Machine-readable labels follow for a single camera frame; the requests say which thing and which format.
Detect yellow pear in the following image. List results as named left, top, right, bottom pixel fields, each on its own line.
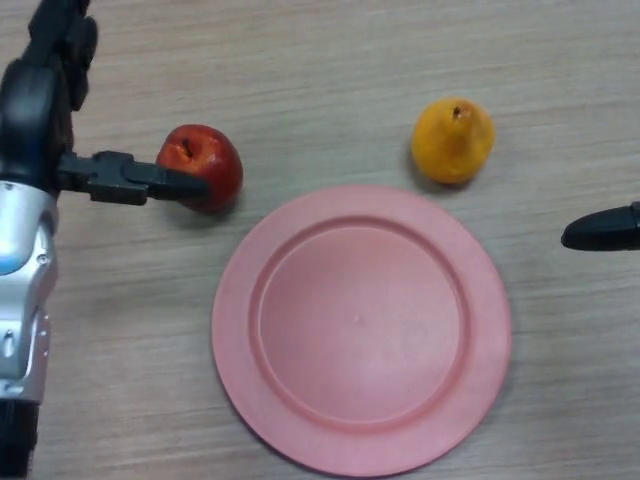
left=410, top=96, right=496, bottom=185

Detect red apple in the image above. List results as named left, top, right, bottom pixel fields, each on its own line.
left=155, top=123, right=245, bottom=214

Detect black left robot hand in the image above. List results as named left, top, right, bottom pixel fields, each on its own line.
left=0, top=0, right=210, bottom=207

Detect pink round plate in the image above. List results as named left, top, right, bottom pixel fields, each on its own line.
left=211, top=185, right=514, bottom=478

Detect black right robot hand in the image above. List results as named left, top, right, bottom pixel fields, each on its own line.
left=560, top=201, right=640, bottom=251

